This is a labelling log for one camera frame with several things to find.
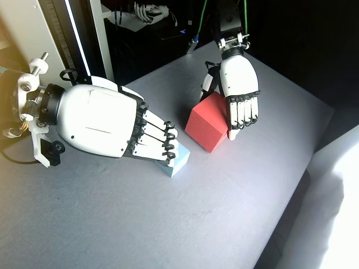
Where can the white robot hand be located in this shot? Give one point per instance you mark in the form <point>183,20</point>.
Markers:
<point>98,117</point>
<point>238,75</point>

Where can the red cube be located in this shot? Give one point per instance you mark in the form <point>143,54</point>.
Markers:
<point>207,126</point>

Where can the light blue cube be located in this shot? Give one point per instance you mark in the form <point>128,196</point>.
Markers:
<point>179,159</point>

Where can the spare white robot hand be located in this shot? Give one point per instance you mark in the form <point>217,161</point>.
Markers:
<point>148,12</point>

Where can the white usb adapter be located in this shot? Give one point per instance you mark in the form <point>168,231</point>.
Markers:
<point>192,46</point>

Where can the white robot body column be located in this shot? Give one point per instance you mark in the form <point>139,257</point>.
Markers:
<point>28,28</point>

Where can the grey table cloth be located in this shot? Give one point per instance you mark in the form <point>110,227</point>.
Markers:
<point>140,224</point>

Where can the white backdrop sheet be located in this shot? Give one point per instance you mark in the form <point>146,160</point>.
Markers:
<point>322,210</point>

